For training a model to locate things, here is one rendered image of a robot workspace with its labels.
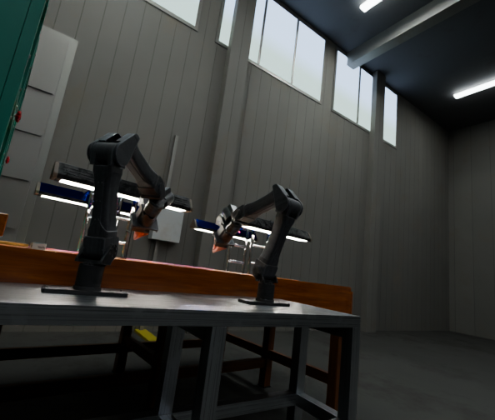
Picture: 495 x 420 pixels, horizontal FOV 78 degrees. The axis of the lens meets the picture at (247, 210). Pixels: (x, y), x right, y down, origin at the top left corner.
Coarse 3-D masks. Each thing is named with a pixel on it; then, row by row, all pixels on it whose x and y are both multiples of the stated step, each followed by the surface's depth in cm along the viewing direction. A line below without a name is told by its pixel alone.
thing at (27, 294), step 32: (0, 288) 70; (32, 288) 77; (0, 320) 55; (32, 320) 57; (64, 320) 60; (96, 320) 63; (128, 320) 67; (160, 320) 71; (192, 320) 75; (224, 320) 80; (256, 320) 86; (288, 320) 93; (320, 320) 101; (352, 320) 110
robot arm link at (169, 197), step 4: (160, 184) 106; (160, 188) 106; (164, 188) 109; (168, 188) 117; (140, 192) 108; (160, 192) 106; (164, 192) 109; (168, 192) 117; (144, 196) 109; (148, 196) 109; (152, 196) 109; (156, 196) 109; (160, 196) 107; (164, 196) 109; (168, 196) 116; (172, 196) 118; (168, 200) 115; (172, 200) 119; (164, 204) 115; (168, 204) 116; (164, 208) 116
